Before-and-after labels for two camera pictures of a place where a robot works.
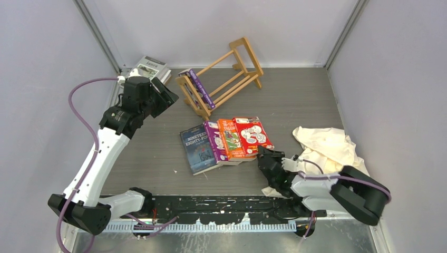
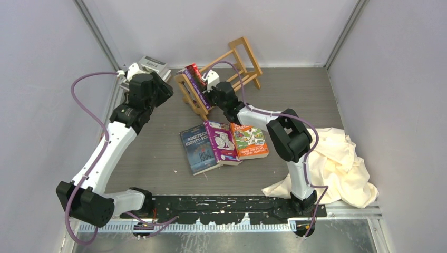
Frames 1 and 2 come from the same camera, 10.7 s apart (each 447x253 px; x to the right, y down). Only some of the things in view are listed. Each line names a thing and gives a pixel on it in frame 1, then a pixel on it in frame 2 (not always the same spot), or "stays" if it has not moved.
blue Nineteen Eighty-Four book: x=198 y=149 stays
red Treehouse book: x=252 y=135 -> x=194 y=72
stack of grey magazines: x=151 y=67 stays
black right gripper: x=263 y=152 -> x=213 y=90
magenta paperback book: x=219 y=148 stays
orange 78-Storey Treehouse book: x=232 y=144 -> x=250 y=141
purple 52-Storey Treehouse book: x=190 y=74 stays
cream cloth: x=323 y=150 stays
